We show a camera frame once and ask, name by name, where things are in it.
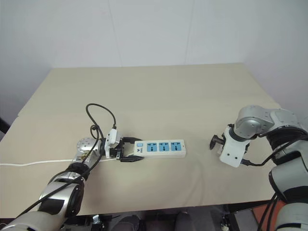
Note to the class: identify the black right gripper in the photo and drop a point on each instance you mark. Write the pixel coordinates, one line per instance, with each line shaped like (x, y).
(222, 140)

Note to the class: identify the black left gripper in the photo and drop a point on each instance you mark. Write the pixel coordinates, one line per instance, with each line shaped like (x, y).
(117, 152)

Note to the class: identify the white charger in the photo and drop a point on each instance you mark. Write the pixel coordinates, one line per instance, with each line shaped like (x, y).
(219, 152)

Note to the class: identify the white power strip blue sockets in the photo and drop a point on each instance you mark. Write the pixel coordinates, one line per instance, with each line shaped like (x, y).
(163, 154)

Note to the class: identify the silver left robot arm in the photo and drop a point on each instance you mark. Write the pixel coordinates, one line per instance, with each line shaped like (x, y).
(60, 192)

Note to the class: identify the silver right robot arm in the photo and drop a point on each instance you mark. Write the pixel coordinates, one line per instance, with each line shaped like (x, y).
(255, 120)

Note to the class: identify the dark rounded shape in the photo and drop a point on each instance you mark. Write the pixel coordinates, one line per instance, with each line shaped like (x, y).
(126, 222)

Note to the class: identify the orange panel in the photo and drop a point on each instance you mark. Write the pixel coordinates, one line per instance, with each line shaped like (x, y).
(261, 216)

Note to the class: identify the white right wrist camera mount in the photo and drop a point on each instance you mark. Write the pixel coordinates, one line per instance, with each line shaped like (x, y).
(232, 151)

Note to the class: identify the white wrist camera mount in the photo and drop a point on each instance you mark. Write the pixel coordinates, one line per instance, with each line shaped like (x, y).
(111, 138)
(232, 151)

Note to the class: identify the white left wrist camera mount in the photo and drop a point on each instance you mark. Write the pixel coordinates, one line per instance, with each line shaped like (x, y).
(111, 138)

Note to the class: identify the black metal frame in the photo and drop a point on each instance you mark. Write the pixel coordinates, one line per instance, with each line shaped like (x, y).
(231, 217)

